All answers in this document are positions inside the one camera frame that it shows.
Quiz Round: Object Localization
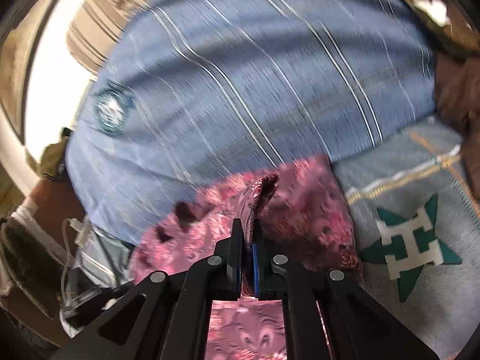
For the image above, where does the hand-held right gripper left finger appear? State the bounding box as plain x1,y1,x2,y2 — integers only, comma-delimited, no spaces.
49,218,244,360

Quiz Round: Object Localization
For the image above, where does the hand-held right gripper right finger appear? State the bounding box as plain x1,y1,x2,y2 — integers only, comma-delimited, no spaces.
252,219,442,360

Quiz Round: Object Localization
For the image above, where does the pink floral garment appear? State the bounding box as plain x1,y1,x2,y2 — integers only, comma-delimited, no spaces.
129,155,364,360

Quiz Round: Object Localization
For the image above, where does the silver grey cloth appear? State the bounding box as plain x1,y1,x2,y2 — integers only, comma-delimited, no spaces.
64,229,136,340

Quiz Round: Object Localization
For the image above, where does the blue plaid pillow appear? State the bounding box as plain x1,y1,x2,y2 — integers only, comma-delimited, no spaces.
65,0,439,246

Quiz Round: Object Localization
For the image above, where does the grey printed bedsheet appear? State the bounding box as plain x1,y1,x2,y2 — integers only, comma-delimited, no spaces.
334,116,480,360

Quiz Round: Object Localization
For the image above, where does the brown wooden board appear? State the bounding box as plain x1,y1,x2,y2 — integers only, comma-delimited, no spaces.
22,178,89,241

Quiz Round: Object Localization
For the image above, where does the olive green cloth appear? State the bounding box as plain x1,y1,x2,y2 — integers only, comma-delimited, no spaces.
39,127,74,179

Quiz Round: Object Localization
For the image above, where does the dark furry cloth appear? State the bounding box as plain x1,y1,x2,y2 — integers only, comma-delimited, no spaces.
0,214,65,319

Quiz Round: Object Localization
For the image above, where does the plain brown cloth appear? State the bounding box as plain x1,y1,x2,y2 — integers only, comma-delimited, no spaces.
434,50,480,147

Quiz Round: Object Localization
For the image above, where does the beige striped cloth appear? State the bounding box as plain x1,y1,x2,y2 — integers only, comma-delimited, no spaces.
67,0,181,79

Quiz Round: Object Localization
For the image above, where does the brown floral cloth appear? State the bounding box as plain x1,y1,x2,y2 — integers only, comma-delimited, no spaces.
382,0,480,58

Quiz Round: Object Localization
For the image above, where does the white cable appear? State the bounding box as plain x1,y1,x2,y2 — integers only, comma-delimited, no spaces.
59,217,99,319

